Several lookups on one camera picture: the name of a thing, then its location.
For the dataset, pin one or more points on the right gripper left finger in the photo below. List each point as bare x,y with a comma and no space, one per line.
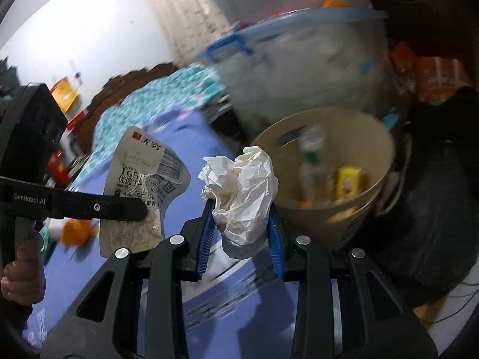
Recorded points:
102,322

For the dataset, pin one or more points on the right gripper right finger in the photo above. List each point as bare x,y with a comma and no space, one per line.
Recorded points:
346,307

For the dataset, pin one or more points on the cream printed snack wrapper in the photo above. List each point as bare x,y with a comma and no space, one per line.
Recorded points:
144,168

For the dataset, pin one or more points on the white paper ball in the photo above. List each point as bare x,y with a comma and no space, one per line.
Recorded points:
242,191

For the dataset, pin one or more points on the beige trash basket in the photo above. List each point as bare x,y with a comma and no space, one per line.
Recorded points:
352,138

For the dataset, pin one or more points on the person's left hand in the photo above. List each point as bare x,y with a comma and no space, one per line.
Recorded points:
23,281

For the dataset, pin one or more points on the dark wooden headboard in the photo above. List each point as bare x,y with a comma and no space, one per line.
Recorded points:
113,93

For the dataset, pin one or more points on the yellow packet in basket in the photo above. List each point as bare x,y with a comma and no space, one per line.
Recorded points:
348,182

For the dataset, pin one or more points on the plastic bottle in basket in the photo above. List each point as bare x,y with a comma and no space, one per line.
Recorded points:
314,174

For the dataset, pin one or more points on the teal patterned quilt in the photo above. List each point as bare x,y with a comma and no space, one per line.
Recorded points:
187,88

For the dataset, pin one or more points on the beige patterned curtain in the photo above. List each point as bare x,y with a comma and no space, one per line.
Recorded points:
190,26

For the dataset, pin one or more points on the orange wall calendar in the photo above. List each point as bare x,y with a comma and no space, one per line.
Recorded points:
64,94

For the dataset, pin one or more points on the clear bin blue handle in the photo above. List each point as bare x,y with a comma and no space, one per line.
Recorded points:
305,59

